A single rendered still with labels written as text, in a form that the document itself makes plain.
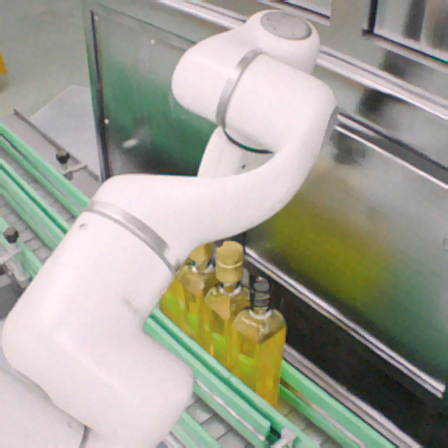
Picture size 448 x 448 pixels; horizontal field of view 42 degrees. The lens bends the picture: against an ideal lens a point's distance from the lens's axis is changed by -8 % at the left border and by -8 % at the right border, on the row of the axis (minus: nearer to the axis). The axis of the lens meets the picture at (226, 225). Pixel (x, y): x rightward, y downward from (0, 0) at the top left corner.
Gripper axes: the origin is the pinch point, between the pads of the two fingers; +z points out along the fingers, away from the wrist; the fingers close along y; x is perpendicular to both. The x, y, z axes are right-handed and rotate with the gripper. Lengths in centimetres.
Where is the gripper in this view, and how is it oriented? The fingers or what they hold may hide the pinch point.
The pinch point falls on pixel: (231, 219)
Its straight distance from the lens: 76.4
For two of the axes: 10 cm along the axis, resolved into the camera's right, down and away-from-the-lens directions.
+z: -1.7, 6.3, 7.6
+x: 6.5, 6.5, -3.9
